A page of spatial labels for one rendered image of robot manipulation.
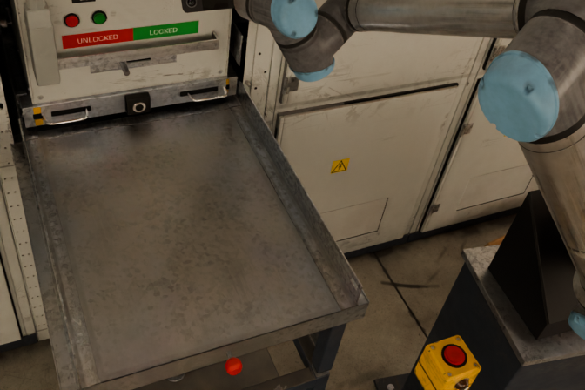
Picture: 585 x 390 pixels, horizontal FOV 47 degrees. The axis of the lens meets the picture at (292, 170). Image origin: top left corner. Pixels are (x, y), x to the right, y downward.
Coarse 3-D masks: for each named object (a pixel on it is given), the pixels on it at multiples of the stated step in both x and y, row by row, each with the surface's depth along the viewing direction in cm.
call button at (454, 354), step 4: (448, 348) 127; (452, 348) 127; (456, 348) 127; (444, 352) 126; (448, 352) 126; (452, 352) 126; (456, 352) 126; (460, 352) 126; (448, 356) 125; (452, 356) 126; (456, 356) 126; (460, 356) 126; (464, 356) 126; (448, 360) 125; (452, 360) 125; (456, 360) 125; (460, 360) 125; (456, 364) 125; (460, 364) 125
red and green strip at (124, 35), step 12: (168, 24) 159; (180, 24) 160; (192, 24) 162; (72, 36) 151; (84, 36) 152; (96, 36) 153; (108, 36) 154; (120, 36) 156; (132, 36) 157; (144, 36) 158; (156, 36) 160; (168, 36) 161
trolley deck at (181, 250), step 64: (128, 128) 168; (192, 128) 172; (64, 192) 150; (128, 192) 153; (192, 192) 155; (256, 192) 158; (128, 256) 140; (192, 256) 142; (256, 256) 144; (128, 320) 129; (192, 320) 131; (256, 320) 133; (320, 320) 136; (64, 384) 118; (128, 384) 123
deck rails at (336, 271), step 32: (256, 128) 173; (32, 160) 156; (288, 192) 159; (320, 224) 146; (64, 256) 137; (320, 256) 146; (64, 288) 132; (352, 288) 138; (64, 320) 125; (96, 384) 118
